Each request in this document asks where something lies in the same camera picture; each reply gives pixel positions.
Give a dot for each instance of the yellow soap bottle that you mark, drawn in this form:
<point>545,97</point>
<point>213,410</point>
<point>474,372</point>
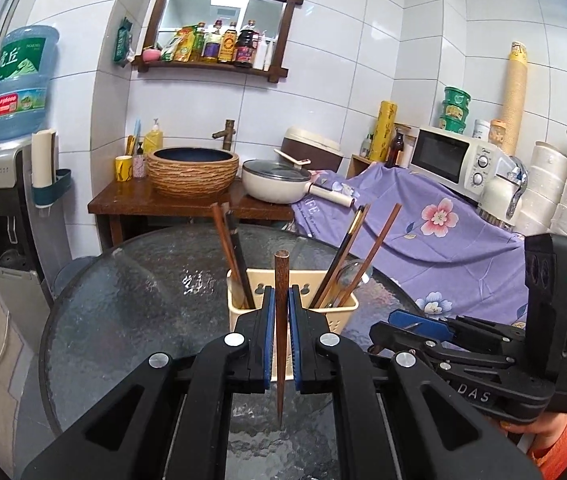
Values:
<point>153,139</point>

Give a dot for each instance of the yellow wrap roll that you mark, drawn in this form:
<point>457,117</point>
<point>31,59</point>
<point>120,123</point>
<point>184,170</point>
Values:
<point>384,132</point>

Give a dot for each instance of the yellow mug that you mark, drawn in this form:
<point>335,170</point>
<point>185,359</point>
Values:
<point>123,168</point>

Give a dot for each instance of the green instant noodle cups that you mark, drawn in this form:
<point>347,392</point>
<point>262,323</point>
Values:
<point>455,110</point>

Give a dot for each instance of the brown rice cooker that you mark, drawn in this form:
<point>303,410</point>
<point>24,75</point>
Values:
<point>322,153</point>

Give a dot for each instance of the woven basin sink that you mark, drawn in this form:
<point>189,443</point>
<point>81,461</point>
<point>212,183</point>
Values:
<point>191,172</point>

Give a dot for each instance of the blue water jug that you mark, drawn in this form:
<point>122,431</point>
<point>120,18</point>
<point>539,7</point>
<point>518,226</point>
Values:
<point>27,63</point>

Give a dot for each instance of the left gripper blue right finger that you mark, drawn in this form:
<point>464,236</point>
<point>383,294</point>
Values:
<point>294,304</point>

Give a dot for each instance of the person's right hand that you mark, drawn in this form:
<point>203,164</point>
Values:
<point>547,429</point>

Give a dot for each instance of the bronze faucet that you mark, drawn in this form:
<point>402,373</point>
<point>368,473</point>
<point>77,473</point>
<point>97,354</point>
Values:
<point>226,134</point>

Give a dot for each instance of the steel ladle wooden handle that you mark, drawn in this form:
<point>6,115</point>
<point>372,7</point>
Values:
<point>354,272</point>

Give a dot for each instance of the wooden framed wall shelf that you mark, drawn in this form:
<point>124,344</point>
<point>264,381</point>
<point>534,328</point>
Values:
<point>202,33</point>

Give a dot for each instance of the tall paper cup stack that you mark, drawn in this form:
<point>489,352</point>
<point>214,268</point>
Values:
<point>514,96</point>

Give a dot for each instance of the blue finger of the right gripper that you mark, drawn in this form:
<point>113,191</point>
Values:
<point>421,318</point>
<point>418,338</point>

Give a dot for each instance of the water dispenser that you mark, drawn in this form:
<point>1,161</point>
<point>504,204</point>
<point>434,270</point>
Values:
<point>34,247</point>

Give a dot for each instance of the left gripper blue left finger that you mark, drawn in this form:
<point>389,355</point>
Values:
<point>268,305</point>

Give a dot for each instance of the white frying pan with lid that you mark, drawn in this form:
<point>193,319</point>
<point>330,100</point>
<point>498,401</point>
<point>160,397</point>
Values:
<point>276,183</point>

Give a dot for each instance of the paper cup dispenser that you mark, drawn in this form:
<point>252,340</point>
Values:
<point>49,181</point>

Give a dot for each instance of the white microwave oven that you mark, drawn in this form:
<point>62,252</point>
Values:
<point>463,164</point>

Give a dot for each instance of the dark soy sauce bottle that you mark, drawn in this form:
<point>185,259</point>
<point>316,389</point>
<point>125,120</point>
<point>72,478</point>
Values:
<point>246,45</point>

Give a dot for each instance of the brown wooden counter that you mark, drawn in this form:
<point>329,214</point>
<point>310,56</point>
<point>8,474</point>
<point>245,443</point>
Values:
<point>125,210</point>

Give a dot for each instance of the purple floral cloth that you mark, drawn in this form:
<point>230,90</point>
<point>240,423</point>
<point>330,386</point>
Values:
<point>445,257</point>

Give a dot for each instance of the dark glass bottle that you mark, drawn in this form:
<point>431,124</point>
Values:
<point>396,148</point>

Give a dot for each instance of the white electric kettle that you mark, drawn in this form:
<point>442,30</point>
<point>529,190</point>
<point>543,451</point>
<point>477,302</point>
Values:
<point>500,200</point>

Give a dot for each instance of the green hanging packet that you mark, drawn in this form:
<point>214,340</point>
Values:
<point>123,53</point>

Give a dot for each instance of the brown wooden chopstick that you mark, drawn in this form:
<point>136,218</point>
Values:
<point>240,302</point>
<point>216,211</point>
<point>281,289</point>
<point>346,257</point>
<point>371,255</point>

